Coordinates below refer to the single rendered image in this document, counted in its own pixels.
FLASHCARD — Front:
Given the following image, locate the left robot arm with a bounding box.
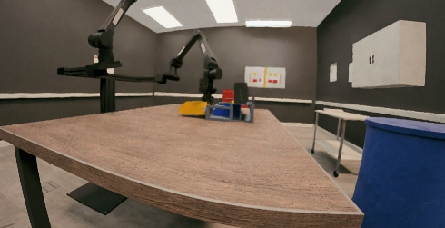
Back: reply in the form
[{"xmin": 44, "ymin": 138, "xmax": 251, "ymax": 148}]
[{"xmin": 166, "ymin": 28, "xmax": 223, "ymax": 90}]

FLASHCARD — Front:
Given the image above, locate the yellow bin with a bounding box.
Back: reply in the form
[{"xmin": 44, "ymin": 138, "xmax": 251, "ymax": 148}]
[{"xmin": 180, "ymin": 101, "xmax": 207, "ymax": 115}]

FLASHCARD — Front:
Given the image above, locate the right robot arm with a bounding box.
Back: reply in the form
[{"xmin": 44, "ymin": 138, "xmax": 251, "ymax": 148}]
[{"xmin": 88, "ymin": 0, "xmax": 137, "ymax": 65}]

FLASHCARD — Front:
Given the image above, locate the grey shelf rack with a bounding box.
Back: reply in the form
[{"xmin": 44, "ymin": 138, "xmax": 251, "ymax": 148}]
[{"xmin": 203, "ymin": 94, "xmax": 255, "ymax": 124}]

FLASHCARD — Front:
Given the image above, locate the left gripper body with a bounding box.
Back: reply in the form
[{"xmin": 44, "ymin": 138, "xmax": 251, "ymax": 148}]
[{"xmin": 199, "ymin": 88, "xmax": 217, "ymax": 93}]

